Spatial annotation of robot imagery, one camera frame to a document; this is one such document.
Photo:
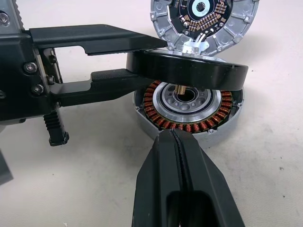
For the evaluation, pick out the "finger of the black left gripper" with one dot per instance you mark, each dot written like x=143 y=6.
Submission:
x=101 y=37
x=106 y=87

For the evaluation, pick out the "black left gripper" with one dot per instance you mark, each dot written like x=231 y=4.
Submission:
x=16 y=78

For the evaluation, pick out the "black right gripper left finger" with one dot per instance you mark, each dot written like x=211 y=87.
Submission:
x=158 y=179

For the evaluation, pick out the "silver motor housing copper coils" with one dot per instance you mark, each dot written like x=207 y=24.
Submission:
x=184 y=112

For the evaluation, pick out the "black spoked rotor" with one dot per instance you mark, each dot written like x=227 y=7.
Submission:
x=184 y=68

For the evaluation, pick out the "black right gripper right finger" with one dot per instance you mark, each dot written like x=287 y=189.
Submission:
x=206 y=184

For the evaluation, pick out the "silver motor lid circuit board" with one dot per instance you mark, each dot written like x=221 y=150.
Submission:
x=236 y=35

